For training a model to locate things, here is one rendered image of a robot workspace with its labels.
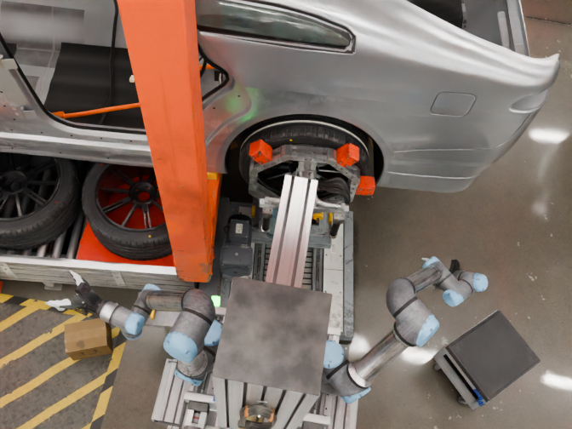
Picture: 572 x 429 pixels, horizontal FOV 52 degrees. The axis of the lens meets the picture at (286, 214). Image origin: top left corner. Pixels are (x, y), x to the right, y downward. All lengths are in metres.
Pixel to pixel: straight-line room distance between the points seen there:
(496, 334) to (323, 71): 1.80
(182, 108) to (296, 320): 0.74
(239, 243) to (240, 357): 1.95
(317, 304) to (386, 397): 2.14
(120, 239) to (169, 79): 1.65
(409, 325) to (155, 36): 1.33
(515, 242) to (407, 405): 1.34
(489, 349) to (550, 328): 0.70
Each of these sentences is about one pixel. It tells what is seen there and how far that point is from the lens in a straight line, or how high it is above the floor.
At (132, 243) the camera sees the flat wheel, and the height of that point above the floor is 0.50.
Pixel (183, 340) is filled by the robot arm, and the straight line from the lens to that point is 2.00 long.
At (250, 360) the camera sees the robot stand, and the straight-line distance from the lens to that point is 1.39.
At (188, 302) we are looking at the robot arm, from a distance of 2.05.
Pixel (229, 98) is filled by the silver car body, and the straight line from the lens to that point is 2.61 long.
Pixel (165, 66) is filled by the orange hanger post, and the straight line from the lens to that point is 1.67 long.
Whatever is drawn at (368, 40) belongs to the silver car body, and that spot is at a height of 1.73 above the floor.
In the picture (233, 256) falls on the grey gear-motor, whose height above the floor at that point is 0.40.
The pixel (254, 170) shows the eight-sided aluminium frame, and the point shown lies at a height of 0.97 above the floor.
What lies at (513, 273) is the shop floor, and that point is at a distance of 4.05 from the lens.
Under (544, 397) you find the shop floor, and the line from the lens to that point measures 3.87.
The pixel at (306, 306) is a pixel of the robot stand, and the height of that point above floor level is 2.03.
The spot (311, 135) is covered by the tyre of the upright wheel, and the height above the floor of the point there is 1.17.
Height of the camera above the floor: 3.38
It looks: 62 degrees down
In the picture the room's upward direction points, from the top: 10 degrees clockwise
